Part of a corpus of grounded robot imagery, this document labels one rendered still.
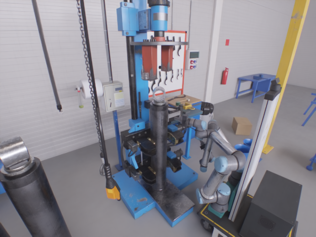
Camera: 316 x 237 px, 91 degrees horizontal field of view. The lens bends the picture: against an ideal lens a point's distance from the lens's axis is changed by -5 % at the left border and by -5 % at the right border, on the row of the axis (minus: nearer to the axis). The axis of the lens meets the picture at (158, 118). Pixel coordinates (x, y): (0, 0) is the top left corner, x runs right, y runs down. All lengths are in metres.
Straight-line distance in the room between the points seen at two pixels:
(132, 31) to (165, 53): 0.41
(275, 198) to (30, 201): 1.91
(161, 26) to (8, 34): 2.42
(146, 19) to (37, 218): 1.82
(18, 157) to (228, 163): 1.31
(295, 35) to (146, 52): 2.76
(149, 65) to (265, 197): 1.63
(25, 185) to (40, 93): 2.49
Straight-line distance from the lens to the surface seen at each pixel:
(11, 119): 3.66
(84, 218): 2.71
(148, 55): 1.60
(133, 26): 1.96
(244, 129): 4.59
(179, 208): 2.45
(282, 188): 2.09
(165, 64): 1.95
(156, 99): 1.85
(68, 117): 3.70
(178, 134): 2.23
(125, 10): 1.94
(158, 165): 2.26
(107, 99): 2.49
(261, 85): 8.53
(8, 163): 1.15
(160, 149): 2.10
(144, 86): 2.22
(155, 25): 1.75
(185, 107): 2.86
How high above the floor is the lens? 2.12
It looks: 25 degrees down
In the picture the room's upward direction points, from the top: straight up
